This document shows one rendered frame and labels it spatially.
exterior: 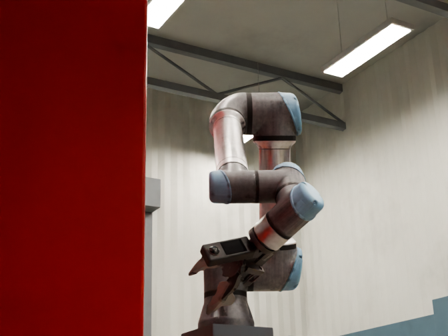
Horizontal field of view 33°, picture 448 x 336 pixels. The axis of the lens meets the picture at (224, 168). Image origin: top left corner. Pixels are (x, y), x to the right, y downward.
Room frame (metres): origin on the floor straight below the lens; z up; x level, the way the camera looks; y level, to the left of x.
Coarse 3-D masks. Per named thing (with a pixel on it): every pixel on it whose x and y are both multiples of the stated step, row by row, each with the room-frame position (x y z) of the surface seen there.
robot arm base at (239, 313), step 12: (204, 300) 2.02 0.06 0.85; (240, 300) 1.99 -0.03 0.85; (204, 312) 2.00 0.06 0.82; (216, 312) 1.98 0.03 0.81; (228, 312) 1.97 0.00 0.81; (240, 312) 1.98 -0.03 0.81; (204, 324) 1.99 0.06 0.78; (228, 324) 1.96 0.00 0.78; (240, 324) 1.97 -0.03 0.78; (252, 324) 2.00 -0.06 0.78
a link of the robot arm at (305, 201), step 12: (288, 192) 1.55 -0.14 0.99; (300, 192) 1.51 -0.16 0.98; (312, 192) 1.53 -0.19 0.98; (276, 204) 1.56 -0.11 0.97; (288, 204) 1.53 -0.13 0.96; (300, 204) 1.52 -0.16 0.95; (312, 204) 1.51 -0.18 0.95; (276, 216) 1.55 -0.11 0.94; (288, 216) 1.54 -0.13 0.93; (300, 216) 1.53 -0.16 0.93; (312, 216) 1.54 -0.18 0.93; (276, 228) 1.56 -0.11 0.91; (288, 228) 1.56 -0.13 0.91; (300, 228) 1.57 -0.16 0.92
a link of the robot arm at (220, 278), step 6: (204, 270) 2.02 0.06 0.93; (210, 270) 1.99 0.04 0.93; (216, 270) 1.98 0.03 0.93; (204, 276) 2.02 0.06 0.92; (210, 276) 1.99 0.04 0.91; (216, 276) 1.98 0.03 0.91; (222, 276) 1.98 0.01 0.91; (204, 282) 2.02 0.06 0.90; (210, 282) 1.99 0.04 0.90; (216, 282) 1.98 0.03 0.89; (240, 282) 1.99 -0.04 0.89; (204, 288) 2.02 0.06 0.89; (210, 288) 1.99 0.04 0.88; (216, 288) 1.98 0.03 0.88; (240, 288) 1.99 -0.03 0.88; (246, 288) 2.02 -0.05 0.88; (252, 288) 2.02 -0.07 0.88
